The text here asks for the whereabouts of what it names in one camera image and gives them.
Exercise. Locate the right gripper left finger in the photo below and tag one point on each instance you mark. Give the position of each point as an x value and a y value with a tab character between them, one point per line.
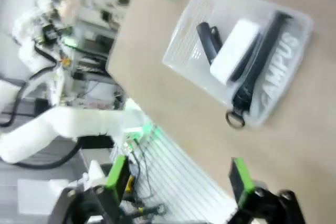
115	176

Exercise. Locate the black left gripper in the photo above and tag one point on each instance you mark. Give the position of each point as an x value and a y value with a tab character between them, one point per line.
50	33

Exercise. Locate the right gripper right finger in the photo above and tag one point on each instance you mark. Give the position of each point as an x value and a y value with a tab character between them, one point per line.
241	179

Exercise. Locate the white rounded speaker box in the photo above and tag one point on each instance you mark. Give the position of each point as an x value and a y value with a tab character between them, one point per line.
233	48

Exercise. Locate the black stapler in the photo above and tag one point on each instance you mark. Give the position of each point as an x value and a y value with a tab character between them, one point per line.
207	40

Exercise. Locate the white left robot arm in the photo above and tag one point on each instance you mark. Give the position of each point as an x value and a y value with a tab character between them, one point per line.
78	124

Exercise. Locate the white perforated plastic basket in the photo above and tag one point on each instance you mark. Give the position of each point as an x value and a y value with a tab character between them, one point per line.
189	32

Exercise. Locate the person's right hand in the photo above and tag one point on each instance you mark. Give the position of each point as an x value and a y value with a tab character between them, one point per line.
68	8

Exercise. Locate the grey equipment rack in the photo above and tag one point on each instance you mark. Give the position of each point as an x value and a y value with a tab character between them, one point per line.
92	40

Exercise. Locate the grey pencil case black zipper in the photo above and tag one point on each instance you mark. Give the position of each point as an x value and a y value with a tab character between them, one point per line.
283	58

